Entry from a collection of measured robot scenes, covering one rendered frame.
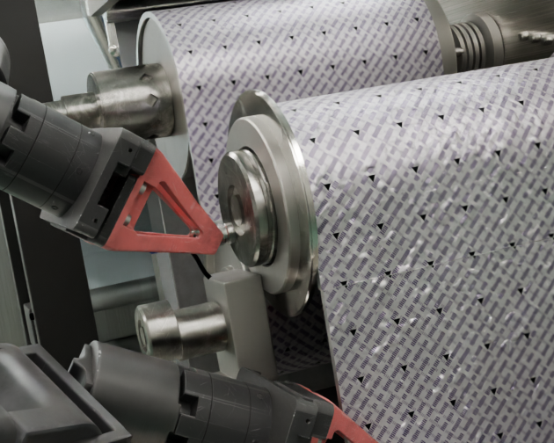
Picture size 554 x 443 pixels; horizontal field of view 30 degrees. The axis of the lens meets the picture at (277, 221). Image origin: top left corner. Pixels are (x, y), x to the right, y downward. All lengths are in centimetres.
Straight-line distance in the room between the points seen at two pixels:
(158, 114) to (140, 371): 35
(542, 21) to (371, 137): 35
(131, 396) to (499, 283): 25
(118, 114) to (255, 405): 35
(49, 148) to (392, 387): 25
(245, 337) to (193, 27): 29
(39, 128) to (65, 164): 3
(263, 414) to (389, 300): 11
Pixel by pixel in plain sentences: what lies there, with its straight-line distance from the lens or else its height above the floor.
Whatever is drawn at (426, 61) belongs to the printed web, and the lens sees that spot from 92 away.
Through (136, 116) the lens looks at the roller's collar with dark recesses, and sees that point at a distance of 87.
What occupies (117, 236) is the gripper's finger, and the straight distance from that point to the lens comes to 62.
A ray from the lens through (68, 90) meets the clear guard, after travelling 163.
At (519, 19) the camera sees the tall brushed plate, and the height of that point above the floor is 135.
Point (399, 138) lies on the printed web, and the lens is 64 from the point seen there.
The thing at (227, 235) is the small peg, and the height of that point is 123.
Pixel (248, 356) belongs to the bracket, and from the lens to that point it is 68.
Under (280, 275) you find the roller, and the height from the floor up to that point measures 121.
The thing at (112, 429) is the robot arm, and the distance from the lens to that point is 54.
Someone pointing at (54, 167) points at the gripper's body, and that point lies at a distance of 61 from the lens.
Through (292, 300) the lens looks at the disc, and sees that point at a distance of 65.
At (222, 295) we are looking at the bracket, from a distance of 68.
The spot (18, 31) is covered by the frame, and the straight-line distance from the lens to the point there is 91.
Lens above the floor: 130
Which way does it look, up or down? 6 degrees down
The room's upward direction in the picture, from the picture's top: 10 degrees counter-clockwise
